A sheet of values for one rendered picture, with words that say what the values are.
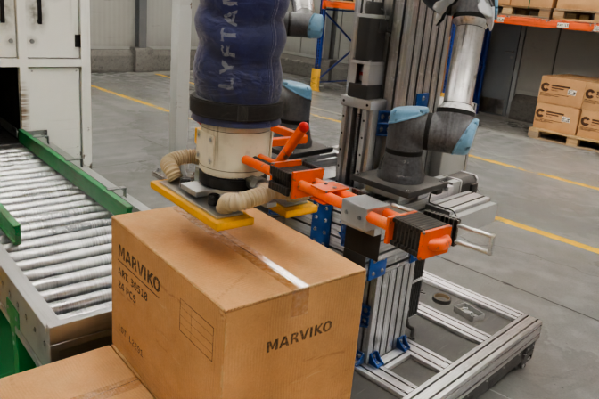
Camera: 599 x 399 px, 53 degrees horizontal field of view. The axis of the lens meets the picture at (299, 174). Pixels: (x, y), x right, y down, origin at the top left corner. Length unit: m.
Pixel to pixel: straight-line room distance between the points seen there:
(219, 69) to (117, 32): 10.49
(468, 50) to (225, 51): 0.82
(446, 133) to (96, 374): 1.19
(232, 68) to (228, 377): 0.67
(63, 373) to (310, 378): 0.68
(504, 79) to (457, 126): 8.62
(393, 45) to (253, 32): 0.82
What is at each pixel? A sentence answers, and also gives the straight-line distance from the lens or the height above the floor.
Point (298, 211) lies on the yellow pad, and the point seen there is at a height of 1.07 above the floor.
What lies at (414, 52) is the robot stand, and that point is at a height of 1.42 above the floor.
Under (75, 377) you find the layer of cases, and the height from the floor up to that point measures 0.54.
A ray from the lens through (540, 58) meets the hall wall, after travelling 10.25.
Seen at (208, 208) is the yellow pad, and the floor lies 1.08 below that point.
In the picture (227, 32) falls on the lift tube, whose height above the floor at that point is 1.47.
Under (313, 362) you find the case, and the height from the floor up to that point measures 0.73.
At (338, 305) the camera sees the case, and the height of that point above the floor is 0.87.
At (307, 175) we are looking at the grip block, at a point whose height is 1.20.
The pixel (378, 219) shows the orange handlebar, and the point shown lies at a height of 1.19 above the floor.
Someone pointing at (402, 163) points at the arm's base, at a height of 1.10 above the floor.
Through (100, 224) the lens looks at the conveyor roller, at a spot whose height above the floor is 0.53.
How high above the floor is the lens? 1.55
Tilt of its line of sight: 16 degrees down
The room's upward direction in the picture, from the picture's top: 5 degrees clockwise
